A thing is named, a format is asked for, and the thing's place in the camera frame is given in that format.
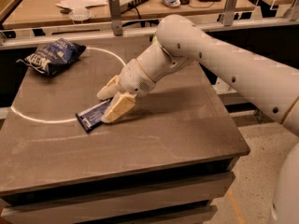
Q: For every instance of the lower grey drawer front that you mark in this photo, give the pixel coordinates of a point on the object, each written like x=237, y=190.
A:
x=186, y=214

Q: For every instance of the grey drawer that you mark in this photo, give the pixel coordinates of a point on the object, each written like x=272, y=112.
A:
x=122, y=202
x=186, y=214

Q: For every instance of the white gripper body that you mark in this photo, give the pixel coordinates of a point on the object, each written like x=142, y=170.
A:
x=135, y=77

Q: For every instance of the white paper sheets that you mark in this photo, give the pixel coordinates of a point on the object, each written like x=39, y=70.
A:
x=81, y=3

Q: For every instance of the left grey metal post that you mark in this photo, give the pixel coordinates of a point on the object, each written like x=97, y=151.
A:
x=115, y=14

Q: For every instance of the blue white packet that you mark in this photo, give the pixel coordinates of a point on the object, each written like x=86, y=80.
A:
x=171, y=3

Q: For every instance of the green chip bag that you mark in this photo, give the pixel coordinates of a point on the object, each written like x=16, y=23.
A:
x=154, y=40

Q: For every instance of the right grey metal post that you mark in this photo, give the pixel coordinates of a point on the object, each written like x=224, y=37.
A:
x=229, y=12

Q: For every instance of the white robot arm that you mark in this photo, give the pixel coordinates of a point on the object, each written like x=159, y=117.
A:
x=271, y=86

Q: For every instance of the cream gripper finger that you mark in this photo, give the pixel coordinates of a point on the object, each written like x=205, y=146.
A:
x=120, y=105
x=110, y=89

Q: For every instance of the blue chip bag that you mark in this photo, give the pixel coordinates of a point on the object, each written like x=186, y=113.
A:
x=54, y=58

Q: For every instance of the grey metal post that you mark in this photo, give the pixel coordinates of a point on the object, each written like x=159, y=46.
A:
x=229, y=12
x=115, y=14

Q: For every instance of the upper grey drawer front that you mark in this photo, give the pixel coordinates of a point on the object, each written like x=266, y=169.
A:
x=122, y=202

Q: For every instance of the left clear sanitizer bottle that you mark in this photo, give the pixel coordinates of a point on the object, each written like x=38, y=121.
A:
x=221, y=86

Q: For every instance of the blue rxbar blueberry wrapper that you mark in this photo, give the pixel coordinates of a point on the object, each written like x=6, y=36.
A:
x=92, y=117

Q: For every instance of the clear round plastic lid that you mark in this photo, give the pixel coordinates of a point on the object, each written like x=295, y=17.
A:
x=80, y=14

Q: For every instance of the wooden background desk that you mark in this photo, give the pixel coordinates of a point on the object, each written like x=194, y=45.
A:
x=40, y=13

